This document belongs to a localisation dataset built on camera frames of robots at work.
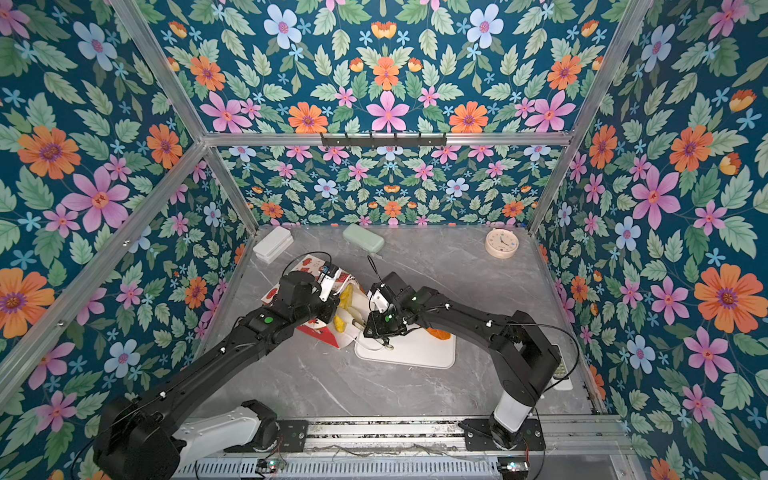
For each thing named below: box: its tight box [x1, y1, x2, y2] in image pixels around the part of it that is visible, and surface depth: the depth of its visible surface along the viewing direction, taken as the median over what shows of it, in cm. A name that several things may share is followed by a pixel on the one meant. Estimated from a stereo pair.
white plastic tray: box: [354, 326, 457, 370], surface depth 88 cm
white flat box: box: [252, 226, 294, 264], surface depth 113 cm
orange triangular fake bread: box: [426, 328, 451, 340], surface depth 90 cm
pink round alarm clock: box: [485, 228, 519, 259], surface depth 113 cm
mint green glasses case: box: [343, 223, 385, 253], surface depth 115 cm
